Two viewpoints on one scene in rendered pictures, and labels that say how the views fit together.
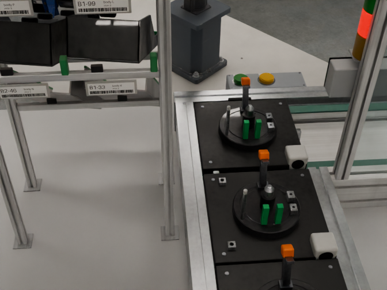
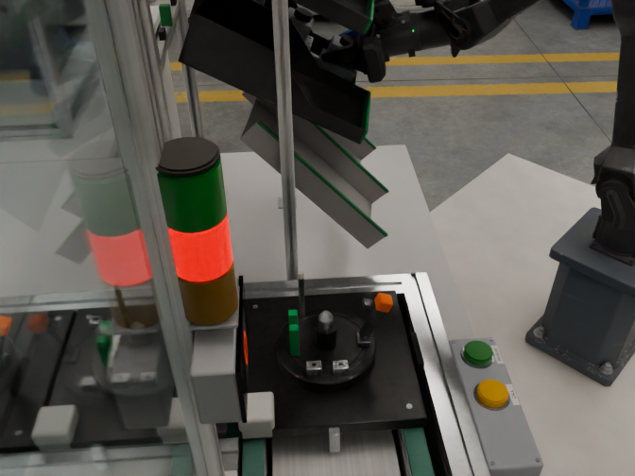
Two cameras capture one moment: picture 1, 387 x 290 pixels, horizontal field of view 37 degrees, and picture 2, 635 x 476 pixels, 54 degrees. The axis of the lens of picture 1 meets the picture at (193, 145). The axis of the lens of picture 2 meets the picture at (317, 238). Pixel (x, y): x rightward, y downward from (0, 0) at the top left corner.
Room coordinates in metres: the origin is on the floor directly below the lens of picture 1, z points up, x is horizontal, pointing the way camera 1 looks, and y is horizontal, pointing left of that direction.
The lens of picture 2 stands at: (1.04, -0.72, 1.65)
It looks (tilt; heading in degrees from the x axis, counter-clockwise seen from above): 39 degrees down; 92
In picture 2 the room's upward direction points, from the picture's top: 1 degrees counter-clockwise
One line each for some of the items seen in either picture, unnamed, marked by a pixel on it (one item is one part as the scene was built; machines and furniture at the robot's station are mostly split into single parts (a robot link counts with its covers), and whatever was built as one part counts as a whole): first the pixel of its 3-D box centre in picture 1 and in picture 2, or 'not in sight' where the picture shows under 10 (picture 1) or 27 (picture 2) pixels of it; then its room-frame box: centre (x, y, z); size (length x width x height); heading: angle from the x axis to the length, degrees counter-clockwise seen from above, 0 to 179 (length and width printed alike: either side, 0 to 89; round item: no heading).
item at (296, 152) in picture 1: (295, 157); (256, 415); (0.94, -0.24, 0.97); 0.05 x 0.05 x 0.04; 5
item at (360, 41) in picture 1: (367, 44); (206, 284); (0.93, -0.33, 1.28); 0.05 x 0.05 x 0.05
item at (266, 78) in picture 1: (266, 79); (491, 395); (1.25, -0.19, 0.96); 0.04 x 0.04 x 0.02
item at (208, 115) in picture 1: (247, 134); (326, 356); (1.03, -0.13, 0.96); 0.24 x 0.24 x 0.02; 5
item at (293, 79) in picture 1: (265, 88); (488, 409); (1.25, -0.19, 0.93); 0.21 x 0.07 x 0.06; 95
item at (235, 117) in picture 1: (247, 128); (326, 348); (1.03, -0.13, 0.98); 0.14 x 0.14 x 0.02
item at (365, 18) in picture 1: (374, 21); (198, 239); (0.93, -0.33, 1.33); 0.05 x 0.05 x 0.05
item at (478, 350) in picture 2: (241, 80); (477, 354); (1.25, -0.12, 0.96); 0.04 x 0.04 x 0.02
